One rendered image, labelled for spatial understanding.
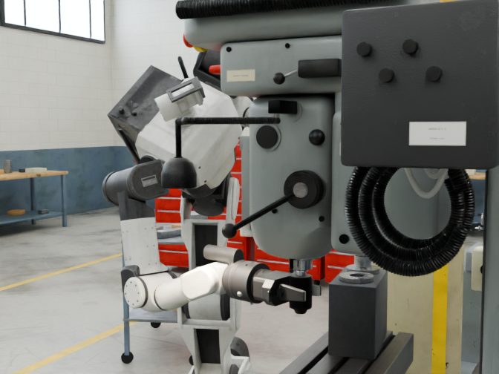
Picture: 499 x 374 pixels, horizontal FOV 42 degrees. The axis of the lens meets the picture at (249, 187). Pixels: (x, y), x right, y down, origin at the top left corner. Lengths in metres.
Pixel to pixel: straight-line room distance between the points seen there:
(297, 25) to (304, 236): 0.39
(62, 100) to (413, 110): 11.16
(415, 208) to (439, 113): 0.30
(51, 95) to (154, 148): 10.01
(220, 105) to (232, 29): 0.54
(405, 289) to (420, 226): 1.98
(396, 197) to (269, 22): 0.39
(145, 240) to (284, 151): 0.58
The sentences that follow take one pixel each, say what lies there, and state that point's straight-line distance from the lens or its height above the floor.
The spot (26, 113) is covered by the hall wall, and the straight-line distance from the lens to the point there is 11.26.
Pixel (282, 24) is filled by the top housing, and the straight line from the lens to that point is 1.19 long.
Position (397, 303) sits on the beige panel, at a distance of 3.12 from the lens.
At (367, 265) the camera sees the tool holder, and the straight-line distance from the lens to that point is 1.77.
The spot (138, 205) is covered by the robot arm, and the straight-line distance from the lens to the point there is 1.67.
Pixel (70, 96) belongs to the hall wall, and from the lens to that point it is 12.06.
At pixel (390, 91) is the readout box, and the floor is 1.61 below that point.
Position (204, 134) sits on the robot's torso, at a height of 1.55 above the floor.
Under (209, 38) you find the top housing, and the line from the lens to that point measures 1.26.
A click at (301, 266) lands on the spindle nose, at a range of 1.31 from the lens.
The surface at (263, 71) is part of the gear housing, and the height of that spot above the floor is 1.67.
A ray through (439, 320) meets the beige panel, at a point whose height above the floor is 0.69.
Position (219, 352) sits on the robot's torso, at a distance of 2.21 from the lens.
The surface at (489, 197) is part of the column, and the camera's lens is 1.06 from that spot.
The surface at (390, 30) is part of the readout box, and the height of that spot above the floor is 1.69.
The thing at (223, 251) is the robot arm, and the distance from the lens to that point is 1.44.
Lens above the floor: 1.57
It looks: 5 degrees down
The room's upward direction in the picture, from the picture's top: straight up
